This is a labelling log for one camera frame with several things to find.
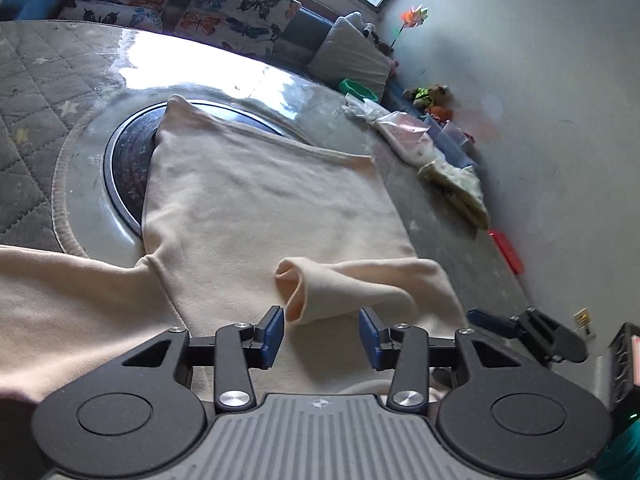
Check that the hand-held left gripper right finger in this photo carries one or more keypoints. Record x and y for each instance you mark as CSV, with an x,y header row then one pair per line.
x,y
370,336

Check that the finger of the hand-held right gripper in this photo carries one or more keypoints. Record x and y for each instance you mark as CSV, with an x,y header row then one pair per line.
x,y
492,321

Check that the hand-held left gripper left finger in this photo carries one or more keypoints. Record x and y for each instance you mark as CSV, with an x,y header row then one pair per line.
x,y
274,336

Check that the cream sweatshirt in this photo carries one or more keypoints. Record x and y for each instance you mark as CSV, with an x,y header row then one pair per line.
x,y
250,200

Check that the red plastic stool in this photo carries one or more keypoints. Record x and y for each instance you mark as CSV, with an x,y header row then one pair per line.
x,y
507,252

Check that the yellow floral blanket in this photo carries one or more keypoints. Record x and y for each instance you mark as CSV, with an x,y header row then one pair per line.
x,y
460,190

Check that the clear plastic storage box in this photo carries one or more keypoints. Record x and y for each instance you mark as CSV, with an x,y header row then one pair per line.
x,y
452,135

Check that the pink garment in plastic bag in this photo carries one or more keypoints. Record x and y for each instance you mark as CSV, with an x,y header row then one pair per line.
x,y
405,132

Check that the orange toy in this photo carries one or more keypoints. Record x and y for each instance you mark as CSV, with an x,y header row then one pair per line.
x,y
441,112

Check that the round recessed table stove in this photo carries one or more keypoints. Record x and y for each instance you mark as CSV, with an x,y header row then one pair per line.
x,y
125,160

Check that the teddy bear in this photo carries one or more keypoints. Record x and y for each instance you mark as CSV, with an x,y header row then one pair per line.
x,y
425,95

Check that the green bowl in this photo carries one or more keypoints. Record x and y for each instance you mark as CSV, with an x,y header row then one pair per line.
x,y
359,90

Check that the grey pillow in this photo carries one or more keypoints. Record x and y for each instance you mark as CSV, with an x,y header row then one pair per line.
x,y
350,57

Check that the blue sofa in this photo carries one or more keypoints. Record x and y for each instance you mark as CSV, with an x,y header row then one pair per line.
x,y
305,27

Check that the colourful pinwheel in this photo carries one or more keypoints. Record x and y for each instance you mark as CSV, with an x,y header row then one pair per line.
x,y
414,15

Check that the wall socket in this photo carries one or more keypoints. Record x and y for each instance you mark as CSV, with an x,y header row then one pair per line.
x,y
582,321

